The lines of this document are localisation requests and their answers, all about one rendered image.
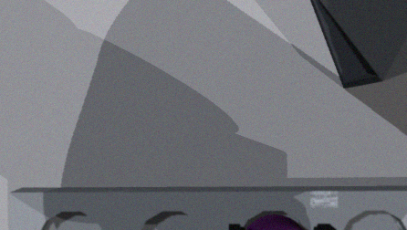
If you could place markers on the grey button housing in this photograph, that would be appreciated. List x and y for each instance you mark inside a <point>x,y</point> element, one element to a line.
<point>367,39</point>

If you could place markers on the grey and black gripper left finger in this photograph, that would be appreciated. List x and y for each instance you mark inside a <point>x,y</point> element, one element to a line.
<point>236,227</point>

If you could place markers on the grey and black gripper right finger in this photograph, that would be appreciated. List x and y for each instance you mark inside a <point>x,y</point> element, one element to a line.
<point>324,227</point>

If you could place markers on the purple round cap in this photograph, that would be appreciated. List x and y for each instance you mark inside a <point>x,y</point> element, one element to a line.
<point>274,222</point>

